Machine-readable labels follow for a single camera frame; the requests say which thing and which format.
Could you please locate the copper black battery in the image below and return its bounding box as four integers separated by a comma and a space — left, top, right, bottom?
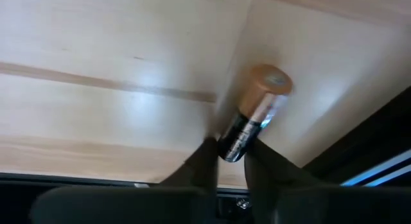
217, 64, 293, 163

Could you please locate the black aluminium table frame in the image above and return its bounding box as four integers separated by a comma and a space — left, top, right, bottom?
0, 85, 411, 224

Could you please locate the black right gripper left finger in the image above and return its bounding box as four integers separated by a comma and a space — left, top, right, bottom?
30, 137, 220, 224

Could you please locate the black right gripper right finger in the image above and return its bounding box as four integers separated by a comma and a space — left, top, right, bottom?
244, 139, 411, 224

